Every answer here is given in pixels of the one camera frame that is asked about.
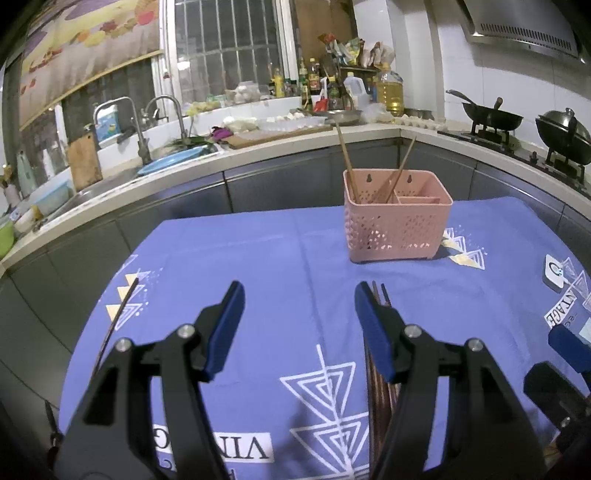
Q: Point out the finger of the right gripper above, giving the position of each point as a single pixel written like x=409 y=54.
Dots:
x=562 y=403

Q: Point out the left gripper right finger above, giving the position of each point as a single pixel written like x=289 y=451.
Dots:
x=488 y=434

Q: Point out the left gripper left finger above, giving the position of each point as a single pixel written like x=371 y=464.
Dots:
x=111 y=433

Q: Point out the chopstick bundle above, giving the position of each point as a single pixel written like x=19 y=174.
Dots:
x=382 y=400

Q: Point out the chrome kitchen faucet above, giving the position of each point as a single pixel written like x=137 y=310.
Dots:
x=142 y=146

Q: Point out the thin stick at table edge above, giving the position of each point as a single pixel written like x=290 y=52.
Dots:
x=111 y=328

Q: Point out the white square device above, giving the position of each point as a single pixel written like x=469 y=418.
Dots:
x=553 y=273

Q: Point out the blue printed tablecloth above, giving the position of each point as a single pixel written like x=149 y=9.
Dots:
x=291 y=401

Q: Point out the green bowl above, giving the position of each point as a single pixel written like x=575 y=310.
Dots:
x=7 y=237

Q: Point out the pink perforated utensil basket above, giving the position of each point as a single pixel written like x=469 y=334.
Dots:
x=410 y=226

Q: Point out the wooden cutting board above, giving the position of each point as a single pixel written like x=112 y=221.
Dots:
x=83 y=161

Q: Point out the lidded black pot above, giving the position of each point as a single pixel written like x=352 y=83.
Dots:
x=564 y=135

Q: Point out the leaning chopstick in basket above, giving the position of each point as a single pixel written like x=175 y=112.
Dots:
x=386 y=191

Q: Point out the blue plastic basin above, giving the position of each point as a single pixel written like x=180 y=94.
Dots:
x=177 y=158

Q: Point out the light wooden chopstick in basket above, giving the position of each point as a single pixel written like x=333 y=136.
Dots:
x=349 y=166

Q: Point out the black wok on stove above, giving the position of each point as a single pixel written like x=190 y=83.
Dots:
x=493 y=117

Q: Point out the blue detergent bottle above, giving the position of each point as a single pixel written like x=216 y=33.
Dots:
x=107 y=124

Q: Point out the metal bowl on counter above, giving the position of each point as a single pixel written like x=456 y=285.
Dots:
x=342 y=117

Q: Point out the white plastic jug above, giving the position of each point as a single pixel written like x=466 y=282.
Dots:
x=357 y=90

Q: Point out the large cooking oil bottle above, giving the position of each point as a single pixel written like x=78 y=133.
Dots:
x=390 y=90

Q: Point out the range hood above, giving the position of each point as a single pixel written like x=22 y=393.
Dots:
x=538 y=26

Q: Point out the fruit print window blind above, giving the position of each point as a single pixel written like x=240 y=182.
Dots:
x=72 y=43

